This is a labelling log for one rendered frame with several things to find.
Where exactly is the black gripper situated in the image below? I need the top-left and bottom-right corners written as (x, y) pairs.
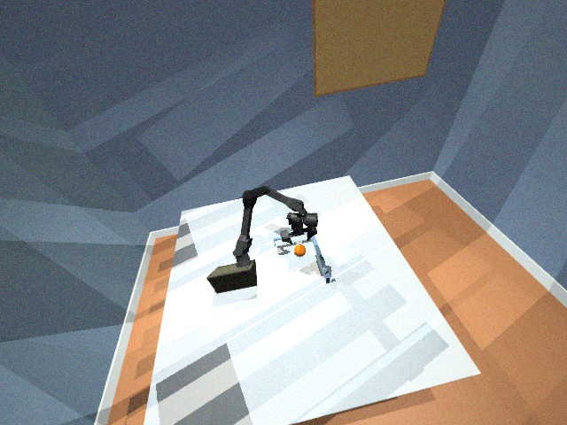
top-left (280, 225), bottom-right (317, 244)

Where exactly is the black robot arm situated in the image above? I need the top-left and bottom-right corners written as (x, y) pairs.
top-left (232, 186), bottom-right (318, 268)

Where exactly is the clear blue l-shaped wall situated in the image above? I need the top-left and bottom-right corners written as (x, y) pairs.
top-left (273, 236), bottom-right (330, 284)

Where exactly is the clear l-shaped low wall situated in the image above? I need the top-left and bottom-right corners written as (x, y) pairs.
top-left (275, 234), bottom-right (326, 282)

